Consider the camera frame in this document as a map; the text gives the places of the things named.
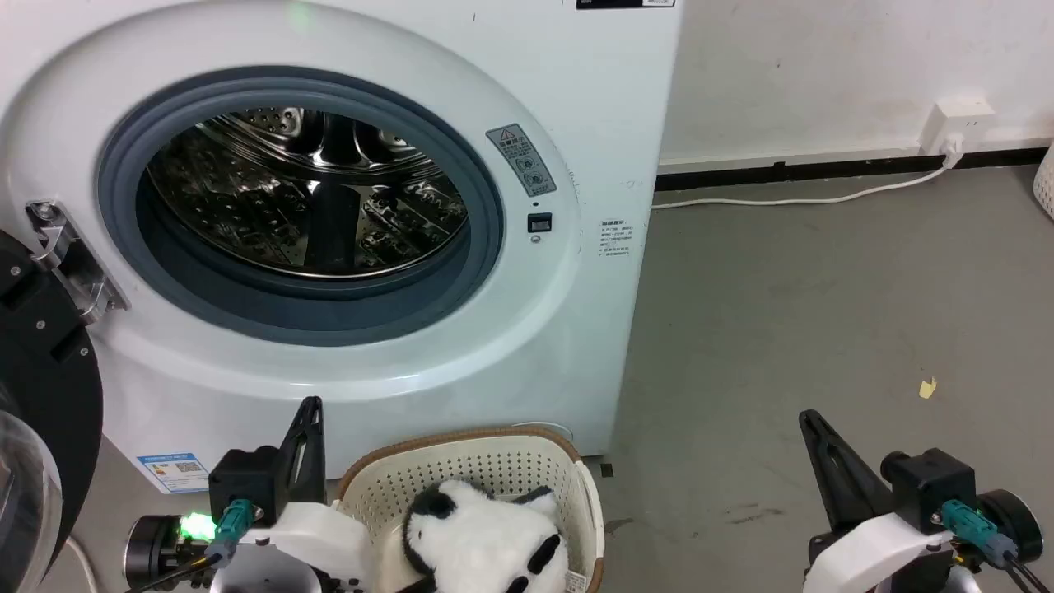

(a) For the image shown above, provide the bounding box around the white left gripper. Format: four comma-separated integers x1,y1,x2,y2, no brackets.
125,396,373,593

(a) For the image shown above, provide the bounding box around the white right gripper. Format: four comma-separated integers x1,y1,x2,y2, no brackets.
798,409,1046,593

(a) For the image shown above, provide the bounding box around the white front-load washing machine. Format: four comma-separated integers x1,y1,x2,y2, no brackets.
0,0,683,495

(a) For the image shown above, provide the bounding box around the blue energy label sticker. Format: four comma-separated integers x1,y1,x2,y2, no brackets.
136,451,212,495

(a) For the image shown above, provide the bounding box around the beige perforated laundry basket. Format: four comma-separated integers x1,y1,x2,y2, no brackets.
333,426,607,593

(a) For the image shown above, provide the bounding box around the black and white panda plush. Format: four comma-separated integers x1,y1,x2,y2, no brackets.
400,479,571,593

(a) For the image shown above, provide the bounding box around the steel washer drum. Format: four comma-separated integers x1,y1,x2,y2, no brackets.
146,107,470,280

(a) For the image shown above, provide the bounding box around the black round washer door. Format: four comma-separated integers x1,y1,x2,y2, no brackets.
0,226,105,593

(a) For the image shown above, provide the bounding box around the metal door hinge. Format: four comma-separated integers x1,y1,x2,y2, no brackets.
25,200,130,326

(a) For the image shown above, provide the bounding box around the grey rubber door gasket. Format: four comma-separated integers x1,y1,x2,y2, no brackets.
96,66,506,348

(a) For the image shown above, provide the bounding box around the black baseboard strip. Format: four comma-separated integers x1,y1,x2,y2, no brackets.
655,146,1054,193

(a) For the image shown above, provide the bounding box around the small white spec sticker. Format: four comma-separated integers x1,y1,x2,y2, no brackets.
599,218,636,261

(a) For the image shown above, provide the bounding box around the white mesh basket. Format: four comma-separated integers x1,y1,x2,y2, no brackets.
1033,142,1054,222

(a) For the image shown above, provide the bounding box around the grey warning sticker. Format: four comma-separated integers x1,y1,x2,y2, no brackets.
485,124,558,198

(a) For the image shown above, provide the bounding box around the left teal connector cable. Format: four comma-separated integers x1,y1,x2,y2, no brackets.
124,498,254,593

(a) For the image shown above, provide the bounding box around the teal connector cable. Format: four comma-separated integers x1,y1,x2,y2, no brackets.
933,499,1054,593
124,498,254,593

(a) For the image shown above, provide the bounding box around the right teal connector cable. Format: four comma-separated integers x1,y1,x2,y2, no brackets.
933,499,1054,593

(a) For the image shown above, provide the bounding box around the thin white floor cable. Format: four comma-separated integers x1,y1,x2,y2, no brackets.
64,534,101,593

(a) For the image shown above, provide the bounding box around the white power cable with plug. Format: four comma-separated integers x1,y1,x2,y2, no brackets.
651,136,965,212

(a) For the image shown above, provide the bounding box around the white wall socket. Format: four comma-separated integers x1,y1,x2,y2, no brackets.
919,97,996,157

